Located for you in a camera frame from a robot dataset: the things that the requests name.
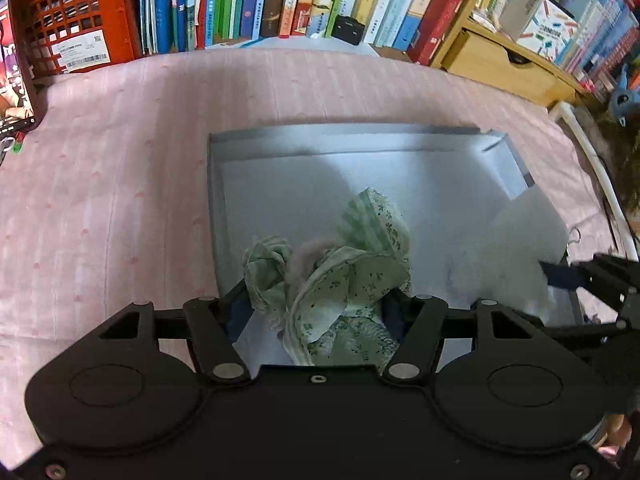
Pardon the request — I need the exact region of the green floral cloth scrunchie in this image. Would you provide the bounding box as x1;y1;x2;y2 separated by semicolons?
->
243;186;413;366

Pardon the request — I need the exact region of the white fluffy pom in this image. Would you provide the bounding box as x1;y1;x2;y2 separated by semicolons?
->
445;185;583;326

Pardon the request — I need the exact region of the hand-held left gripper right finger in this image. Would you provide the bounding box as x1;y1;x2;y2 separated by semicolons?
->
380;291;549;386

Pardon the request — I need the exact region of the colourful printed box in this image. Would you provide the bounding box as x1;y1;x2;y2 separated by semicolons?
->
499;0;578;56

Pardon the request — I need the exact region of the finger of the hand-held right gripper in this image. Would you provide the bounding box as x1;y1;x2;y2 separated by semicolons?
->
539;253;640;307

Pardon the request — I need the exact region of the person's right forearm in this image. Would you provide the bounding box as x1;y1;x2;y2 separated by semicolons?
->
600;410;636;461

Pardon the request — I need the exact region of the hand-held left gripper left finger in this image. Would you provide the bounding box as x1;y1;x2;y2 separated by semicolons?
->
97;280;253;386

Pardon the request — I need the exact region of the brown-haired doll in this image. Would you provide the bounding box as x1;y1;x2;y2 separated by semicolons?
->
590;110;640;241

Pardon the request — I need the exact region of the smartphone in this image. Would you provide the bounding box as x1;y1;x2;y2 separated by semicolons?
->
0;0;48;133

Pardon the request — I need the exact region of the white tube rail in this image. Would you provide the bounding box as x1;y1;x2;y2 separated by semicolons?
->
550;101;640;261

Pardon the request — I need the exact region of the grey cardboard box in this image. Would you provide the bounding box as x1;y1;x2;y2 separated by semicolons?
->
207;122;586;366

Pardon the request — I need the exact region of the blue toy figure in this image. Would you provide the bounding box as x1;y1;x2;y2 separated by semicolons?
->
610;65;640;127

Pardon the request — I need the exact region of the wooden drawer organizer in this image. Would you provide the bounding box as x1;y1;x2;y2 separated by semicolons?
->
431;0;591;108

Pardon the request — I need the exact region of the red plastic crate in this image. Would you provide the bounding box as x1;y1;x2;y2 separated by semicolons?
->
15;0;143;78

